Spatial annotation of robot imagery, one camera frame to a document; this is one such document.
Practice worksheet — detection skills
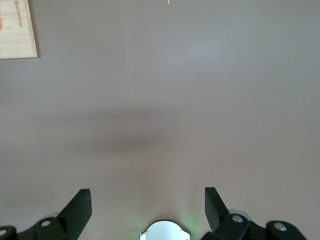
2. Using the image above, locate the wooden cutting board with handle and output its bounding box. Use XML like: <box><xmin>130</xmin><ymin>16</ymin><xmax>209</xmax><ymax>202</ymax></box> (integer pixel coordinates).
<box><xmin>0</xmin><ymin>0</ymin><xmax>39</xmax><ymax>60</ymax></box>

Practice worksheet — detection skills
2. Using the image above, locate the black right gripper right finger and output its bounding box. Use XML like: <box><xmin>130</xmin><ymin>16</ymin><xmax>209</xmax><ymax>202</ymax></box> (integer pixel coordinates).
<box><xmin>199</xmin><ymin>186</ymin><xmax>307</xmax><ymax>240</ymax></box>

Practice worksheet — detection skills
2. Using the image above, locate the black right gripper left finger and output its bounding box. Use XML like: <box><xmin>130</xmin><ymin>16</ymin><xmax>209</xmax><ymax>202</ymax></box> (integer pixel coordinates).
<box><xmin>0</xmin><ymin>188</ymin><xmax>93</xmax><ymax>240</ymax></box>

